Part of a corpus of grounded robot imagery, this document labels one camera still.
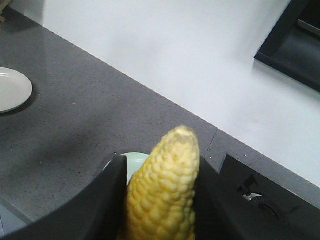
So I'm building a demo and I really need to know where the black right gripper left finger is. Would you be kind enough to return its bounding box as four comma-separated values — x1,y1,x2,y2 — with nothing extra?
4,155,127,240

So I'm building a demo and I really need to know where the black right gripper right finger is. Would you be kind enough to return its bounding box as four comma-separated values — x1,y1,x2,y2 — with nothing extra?
194,157,250,240

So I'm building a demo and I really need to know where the yellow corn cob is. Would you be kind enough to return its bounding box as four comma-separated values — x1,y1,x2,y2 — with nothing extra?
118,125,200,240

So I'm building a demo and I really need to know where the black gas stove top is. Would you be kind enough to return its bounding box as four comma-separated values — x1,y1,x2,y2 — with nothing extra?
218,0,320,240

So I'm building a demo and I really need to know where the black stove burner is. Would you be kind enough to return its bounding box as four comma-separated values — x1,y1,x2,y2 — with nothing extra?
236,173,281,221

